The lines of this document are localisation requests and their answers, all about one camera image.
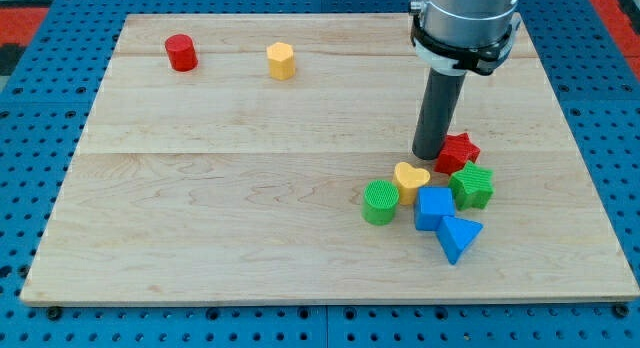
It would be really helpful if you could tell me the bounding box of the green star block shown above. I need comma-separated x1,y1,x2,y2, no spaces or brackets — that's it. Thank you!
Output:
448,161,494,210

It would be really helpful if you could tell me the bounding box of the yellow hexagon block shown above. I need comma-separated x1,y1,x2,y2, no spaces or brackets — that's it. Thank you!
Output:
266,42,296,80

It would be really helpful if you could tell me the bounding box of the blue triangle block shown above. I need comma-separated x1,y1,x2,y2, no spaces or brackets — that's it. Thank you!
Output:
436,216,483,265

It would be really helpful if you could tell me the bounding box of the yellow heart block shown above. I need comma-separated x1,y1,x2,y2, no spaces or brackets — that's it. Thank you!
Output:
392,162,431,205

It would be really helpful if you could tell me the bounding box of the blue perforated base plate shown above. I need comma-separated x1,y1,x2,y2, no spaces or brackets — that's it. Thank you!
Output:
1,0,639,347

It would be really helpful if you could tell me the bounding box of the red cylinder block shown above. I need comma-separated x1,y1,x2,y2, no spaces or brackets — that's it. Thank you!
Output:
165,34,198,72

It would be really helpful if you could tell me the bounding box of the light wooden board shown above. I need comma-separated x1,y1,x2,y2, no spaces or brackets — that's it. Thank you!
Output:
20,14,639,307

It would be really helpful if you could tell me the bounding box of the red star block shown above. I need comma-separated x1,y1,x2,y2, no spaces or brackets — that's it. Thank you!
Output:
434,133,481,175

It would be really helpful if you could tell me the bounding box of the green cylinder block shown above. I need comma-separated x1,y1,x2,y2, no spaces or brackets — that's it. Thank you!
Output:
361,180,399,226

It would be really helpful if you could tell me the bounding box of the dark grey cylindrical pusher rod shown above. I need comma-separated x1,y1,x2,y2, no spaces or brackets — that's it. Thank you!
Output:
412,69,465,160

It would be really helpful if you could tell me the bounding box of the blue cube block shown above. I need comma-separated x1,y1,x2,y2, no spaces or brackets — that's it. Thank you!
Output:
414,186,456,231

